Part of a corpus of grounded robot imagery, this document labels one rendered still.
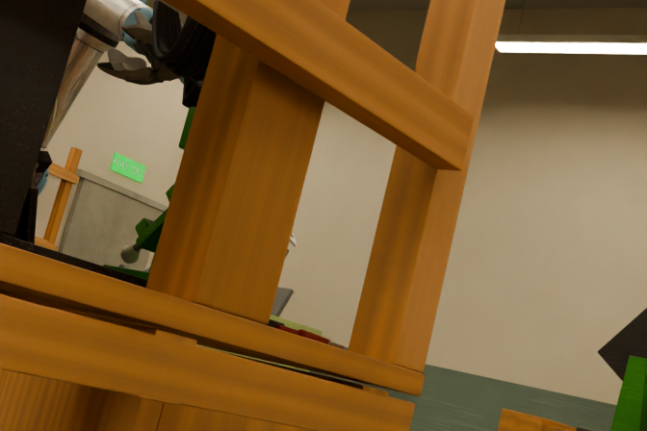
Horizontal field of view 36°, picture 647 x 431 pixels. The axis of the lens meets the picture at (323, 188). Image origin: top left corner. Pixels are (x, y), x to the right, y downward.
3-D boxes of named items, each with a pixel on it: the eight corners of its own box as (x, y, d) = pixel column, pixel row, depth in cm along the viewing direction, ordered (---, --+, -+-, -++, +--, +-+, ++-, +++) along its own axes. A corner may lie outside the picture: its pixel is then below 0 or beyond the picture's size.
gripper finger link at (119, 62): (82, 58, 157) (135, 52, 162) (96, 84, 154) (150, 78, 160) (86, 42, 155) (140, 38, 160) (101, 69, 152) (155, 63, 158)
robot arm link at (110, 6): (38, -74, 198) (164, 2, 165) (82, -48, 206) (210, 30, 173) (9, -23, 198) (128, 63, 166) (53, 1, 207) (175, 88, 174)
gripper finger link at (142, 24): (109, 8, 151) (145, 30, 159) (125, 35, 149) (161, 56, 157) (124, -7, 151) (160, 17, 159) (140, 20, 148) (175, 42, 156)
